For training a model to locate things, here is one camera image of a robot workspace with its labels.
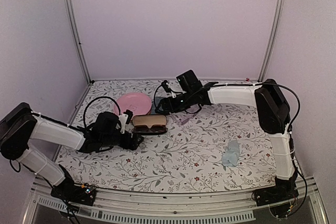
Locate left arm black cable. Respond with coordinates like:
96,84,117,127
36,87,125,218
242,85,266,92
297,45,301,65
82,97,121,130

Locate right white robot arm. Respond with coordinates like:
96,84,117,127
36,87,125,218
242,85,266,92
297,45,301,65
154,70,298,201

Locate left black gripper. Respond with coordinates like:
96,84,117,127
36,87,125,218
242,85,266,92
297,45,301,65
101,131,144,151

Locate pink clear sunglasses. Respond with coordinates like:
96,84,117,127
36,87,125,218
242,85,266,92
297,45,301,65
170,105,202,126

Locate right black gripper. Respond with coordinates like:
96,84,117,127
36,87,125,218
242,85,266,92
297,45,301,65
154,91,194,116

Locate grey marbled glasses case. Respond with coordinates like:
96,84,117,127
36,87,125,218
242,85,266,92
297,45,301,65
153,97,162,109

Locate pink round plate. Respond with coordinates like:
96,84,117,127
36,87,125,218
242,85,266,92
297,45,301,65
117,92,152,115

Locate brown sunglasses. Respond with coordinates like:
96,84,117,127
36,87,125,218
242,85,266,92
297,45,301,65
133,125,166,133

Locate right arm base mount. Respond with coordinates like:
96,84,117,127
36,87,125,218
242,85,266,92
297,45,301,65
251,177,299,206

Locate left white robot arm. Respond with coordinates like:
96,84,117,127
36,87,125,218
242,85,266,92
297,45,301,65
1,102,143,200

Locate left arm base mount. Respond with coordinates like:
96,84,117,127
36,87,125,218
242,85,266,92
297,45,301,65
51,165,97,206

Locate right aluminium frame post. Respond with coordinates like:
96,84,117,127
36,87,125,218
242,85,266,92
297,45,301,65
258,0,285,82

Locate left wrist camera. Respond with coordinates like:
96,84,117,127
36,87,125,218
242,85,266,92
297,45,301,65
118,110,133,134

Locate black beige glasses case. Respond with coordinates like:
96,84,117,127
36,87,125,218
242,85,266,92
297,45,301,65
132,114,167,135

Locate aluminium frame post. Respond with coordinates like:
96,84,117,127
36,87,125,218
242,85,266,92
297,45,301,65
64,0,92,85
258,0,285,82

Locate left aluminium frame post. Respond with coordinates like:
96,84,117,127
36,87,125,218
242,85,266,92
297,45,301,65
64,0,92,85

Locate front aluminium rail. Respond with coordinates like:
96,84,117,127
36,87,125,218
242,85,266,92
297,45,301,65
23,177,331,223

